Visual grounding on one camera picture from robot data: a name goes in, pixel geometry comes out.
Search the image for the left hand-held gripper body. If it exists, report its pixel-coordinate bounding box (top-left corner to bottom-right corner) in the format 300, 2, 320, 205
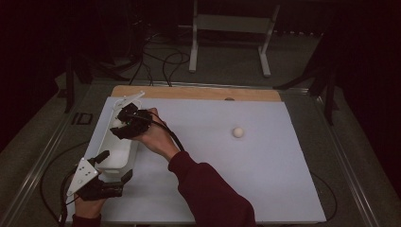
66, 157, 125, 201

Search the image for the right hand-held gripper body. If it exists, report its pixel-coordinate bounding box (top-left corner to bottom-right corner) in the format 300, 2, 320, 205
122, 91, 154, 136

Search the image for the white plastic bin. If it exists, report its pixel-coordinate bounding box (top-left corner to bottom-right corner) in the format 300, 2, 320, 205
96, 97, 142, 176

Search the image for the person's right hand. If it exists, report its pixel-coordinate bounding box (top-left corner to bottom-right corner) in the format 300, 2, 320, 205
133, 108, 181, 163

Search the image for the person's left hand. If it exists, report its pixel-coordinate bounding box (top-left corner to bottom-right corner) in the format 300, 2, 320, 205
74, 197, 107, 219

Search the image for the black rectangular floor plate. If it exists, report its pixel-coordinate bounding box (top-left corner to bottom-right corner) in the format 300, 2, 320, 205
71, 112, 95, 126

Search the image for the black stand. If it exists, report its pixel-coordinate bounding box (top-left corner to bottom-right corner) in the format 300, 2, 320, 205
273, 31, 340, 127
60, 53, 131, 114

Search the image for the white table sheet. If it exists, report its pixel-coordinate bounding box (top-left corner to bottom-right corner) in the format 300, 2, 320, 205
64, 96, 327, 224

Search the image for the grey metal stand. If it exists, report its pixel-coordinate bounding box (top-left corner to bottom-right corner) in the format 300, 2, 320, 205
178, 0, 282, 79

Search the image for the black floor cable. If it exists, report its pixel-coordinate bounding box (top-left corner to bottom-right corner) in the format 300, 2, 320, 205
128, 31, 156, 87
161, 51, 191, 88

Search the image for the left hand-held gripper cable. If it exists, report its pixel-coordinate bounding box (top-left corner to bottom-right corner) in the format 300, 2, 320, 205
39, 141, 91, 227

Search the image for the metal floor rail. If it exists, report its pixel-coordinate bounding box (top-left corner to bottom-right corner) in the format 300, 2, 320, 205
0, 82, 96, 227
310, 89, 381, 227

